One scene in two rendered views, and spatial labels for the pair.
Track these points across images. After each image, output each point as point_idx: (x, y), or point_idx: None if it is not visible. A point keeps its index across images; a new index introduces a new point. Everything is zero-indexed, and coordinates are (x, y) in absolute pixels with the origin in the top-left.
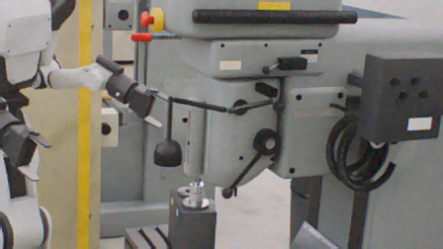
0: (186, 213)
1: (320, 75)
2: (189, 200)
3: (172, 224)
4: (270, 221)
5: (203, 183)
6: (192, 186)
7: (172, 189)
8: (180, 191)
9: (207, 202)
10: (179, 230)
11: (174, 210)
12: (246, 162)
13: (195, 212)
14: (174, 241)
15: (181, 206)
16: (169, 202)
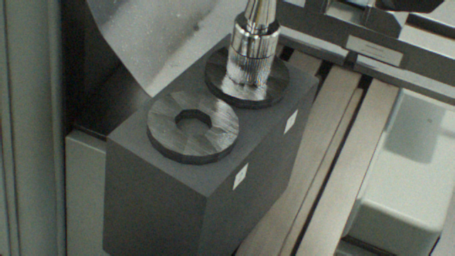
0: (306, 72)
1: None
2: (269, 73)
3: (239, 213)
4: None
5: (240, 13)
6: (280, 26)
7: (202, 190)
8: (221, 139)
9: (220, 54)
10: (302, 126)
11: (260, 162)
12: None
13: (283, 60)
14: (257, 208)
15: (284, 101)
16: (204, 227)
